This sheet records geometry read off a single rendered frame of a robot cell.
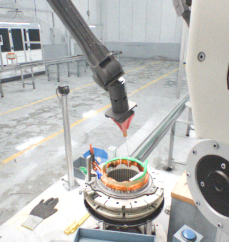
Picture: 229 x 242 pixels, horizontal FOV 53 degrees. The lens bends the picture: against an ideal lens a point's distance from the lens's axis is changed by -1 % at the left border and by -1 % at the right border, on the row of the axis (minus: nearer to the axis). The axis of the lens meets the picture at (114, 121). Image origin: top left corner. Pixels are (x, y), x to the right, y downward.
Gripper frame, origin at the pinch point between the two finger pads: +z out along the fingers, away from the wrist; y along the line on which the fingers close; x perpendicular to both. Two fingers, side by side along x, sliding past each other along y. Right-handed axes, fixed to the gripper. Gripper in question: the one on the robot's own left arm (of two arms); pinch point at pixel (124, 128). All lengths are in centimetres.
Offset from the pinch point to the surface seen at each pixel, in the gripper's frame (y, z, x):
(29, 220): 41, 46, -36
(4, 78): -202, 276, -801
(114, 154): 0.5, 19.0, -9.0
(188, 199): -3.0, 27.3, 24.4
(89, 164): 14.5, 10.8, -7.5
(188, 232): 9.7, 23.4, 31.3
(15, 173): 15, 155, -197
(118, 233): 25.6, 17.6, 15.8
